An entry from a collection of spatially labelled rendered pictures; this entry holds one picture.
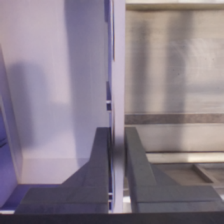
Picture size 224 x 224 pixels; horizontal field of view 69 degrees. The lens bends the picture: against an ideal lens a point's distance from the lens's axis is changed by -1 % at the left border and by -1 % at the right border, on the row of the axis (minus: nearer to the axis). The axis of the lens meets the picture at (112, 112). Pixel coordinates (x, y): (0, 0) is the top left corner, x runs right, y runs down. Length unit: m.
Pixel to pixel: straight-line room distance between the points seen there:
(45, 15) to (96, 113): 0.16
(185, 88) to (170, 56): 0.11
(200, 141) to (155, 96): 0.23
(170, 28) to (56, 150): 0.44
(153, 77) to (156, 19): 0.16
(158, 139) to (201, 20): 0.38
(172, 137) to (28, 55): 0.49
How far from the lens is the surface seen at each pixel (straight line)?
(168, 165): 0.62
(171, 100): 0.56
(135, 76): 0.52
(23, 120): 0.31
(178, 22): 0.55
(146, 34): 0.53
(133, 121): 0.56
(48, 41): 0.28
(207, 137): 0.66
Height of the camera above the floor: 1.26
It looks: 73 degrees down
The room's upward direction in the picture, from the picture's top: 179 degrees clockwise
